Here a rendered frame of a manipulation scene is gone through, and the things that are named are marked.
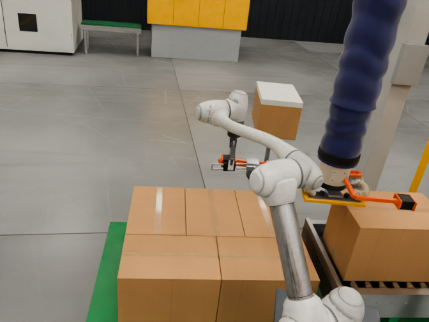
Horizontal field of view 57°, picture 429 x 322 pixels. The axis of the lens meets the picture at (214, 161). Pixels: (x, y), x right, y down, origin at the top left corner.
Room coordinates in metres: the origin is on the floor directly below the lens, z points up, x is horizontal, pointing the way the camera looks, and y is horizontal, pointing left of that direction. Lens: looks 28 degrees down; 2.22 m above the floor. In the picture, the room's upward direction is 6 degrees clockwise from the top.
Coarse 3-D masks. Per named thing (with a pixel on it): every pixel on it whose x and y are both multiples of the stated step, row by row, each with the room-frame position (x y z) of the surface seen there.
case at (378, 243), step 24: (384, 192) 2.26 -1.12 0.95; (408, 192) 2.29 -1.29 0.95; (336, 216) 2.12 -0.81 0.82; (360, 216) 1.95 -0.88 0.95; (384, 216) 1.98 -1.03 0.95; (408, 216) 2.00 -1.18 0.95; (336, 240) 2.03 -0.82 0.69; (360, 240) 1.84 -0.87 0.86; (384, 240) 1.86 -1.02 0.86; (408, 240) 1.87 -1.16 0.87; (336, 264) 1.95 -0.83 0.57; (360, 264) 1.84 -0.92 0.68; (384, 264) 1.86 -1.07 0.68; (408, 264) 1.88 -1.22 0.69
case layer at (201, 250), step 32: (160, 192) 2.59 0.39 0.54; (192, 192) 2.64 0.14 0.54; (224, 192) 2.69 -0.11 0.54; (128, 224) 2.16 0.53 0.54; (160, 224) 2.19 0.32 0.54; (192, 224) 2.23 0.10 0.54; (224, 224) 2.27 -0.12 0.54; (256, 224) 2.31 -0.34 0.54; (128, 256) 1.85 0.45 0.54; (160, 256) 1.88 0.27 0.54; (192, 256) 1.91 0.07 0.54; (224, 256) 1.94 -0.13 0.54; (256, 256) 1.97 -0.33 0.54; (128, 288) 1.67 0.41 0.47; (160, 288) 1.69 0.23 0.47; (192, 288) 1.72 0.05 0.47; (224, 288) 1.74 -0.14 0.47; (256, 288) 1.77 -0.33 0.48; (128, 320) 1.67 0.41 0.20; (160, 320) 1.70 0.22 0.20; (192, 320) 1.72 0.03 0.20; (224, 320) 1.75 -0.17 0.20; (256, 320) 1.77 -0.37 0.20
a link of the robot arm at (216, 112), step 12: (204, 108) 1.83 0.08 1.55; (216, 108) 1.83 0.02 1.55; (228, 108) 1.89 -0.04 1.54; (204, 120) 1.82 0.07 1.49; (216, 120) 1.80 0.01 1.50; (228, 120) 1.78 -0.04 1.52; (240, 132) 1.73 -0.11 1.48; (252, 132) 1.71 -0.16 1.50; (264, 132) 1.72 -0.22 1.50; (264, 144) 1.69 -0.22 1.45; (276, 144) 1.65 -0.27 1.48; (288, 144) 1.63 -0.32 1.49
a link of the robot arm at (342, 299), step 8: (336, 288) 1.25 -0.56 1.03; (344, 288) 1.24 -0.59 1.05; (352, 288) 1.26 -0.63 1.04; (328, 296) 1.23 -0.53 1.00; (336, 296) 1.20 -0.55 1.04; (344, 296) 1.20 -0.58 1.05; (352, 296) 1.21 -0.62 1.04; (360, 296) 1.21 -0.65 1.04; (328, 304) 1.19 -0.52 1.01; (336, 304) 1.17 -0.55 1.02; (344, 304) 1.17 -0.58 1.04; (352, 304) 1.17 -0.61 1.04; (360, 304) 1.18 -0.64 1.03; (336, 312) 1.15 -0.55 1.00; (344, 312) 1.15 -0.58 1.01; (352, 312) 1.15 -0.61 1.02; (360, 312) 1.16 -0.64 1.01; (344, 320) 1.13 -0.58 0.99; (352, 320) 1.14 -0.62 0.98; (360, 320) 1.16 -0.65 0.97
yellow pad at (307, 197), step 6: (306, 192) 1.93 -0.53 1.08; (318, 192) 1.93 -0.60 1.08; (324, 192) 1.90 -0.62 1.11; (306, 198) 1.87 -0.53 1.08; (312, 198) 1.87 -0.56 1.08; (318, 198) 1.87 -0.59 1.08; (324, 198) 1.88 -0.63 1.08; (330, 198) 1.89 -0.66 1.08; (336, 198) 1.89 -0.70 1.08; (342, 198) 1.90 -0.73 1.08; (348, 198) 1.90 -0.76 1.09; (336, 204) 1.86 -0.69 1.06; (342, 204) 1.86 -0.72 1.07; (348, 204) 1.86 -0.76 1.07; (354, 204) 1.86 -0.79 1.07; (360, 204) 1.87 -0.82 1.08
